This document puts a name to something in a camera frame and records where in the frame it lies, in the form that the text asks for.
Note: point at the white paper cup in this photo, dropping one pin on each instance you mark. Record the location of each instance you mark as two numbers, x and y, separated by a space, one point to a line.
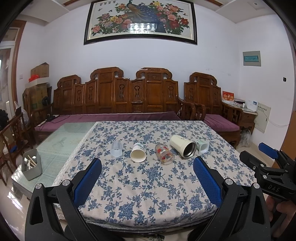
138 153

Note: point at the glass coffee table top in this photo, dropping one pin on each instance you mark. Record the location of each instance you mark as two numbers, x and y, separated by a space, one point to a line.
54 152

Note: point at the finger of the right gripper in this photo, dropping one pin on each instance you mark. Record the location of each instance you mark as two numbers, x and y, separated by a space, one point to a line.
252 162
277 155

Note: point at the red gift box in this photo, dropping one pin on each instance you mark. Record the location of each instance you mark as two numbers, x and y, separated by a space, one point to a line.
227 97

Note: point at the person's right hand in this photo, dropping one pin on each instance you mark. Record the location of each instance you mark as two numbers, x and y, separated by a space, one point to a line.
286 207

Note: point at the peacock flower framed painting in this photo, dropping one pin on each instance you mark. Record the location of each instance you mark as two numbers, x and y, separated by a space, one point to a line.
168 20

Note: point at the glass cup with red print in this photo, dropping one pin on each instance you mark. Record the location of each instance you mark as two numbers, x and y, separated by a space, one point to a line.
164 155

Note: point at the wooden chair at left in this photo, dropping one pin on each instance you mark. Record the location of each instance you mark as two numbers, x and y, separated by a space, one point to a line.
15 140

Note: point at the frosted plastic cup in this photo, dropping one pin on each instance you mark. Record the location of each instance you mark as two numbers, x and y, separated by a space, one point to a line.
116 149

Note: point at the carved wooden armchair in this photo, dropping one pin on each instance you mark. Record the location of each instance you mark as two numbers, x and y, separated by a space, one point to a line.
202 90

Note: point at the grey utensil holder box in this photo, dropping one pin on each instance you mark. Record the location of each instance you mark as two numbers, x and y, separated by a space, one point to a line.
31 164

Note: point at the purple armchair cushion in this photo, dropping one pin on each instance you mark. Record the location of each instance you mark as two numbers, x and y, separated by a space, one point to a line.
219 123

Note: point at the small green white cup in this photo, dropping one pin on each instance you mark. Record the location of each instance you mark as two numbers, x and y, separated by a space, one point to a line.
202 146

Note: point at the grey electrical panel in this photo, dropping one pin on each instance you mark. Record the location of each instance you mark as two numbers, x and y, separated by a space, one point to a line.
252 58

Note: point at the blue floral tablecloth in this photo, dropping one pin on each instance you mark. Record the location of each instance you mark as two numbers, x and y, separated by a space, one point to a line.
149 195

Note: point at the wooden side table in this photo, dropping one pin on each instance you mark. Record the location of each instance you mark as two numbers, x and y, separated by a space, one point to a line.
247 120

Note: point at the carved wooden sofa bench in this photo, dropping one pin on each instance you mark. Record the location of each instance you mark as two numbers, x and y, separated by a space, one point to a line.
109 94

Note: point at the cream steel thermos cup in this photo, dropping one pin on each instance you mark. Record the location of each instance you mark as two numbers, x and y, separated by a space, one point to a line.
183 146

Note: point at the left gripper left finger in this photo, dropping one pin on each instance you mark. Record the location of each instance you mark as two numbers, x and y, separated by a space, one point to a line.
53 212

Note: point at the purple bench cushion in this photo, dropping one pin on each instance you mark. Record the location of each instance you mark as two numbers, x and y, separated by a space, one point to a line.
101 120

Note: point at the white router box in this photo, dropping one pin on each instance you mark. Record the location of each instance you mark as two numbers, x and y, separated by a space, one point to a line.
252 105

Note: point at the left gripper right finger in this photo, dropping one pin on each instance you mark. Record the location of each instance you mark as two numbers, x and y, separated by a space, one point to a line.
241 210

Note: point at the stacked cardboard boxes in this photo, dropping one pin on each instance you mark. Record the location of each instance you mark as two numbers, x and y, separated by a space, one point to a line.
37 93

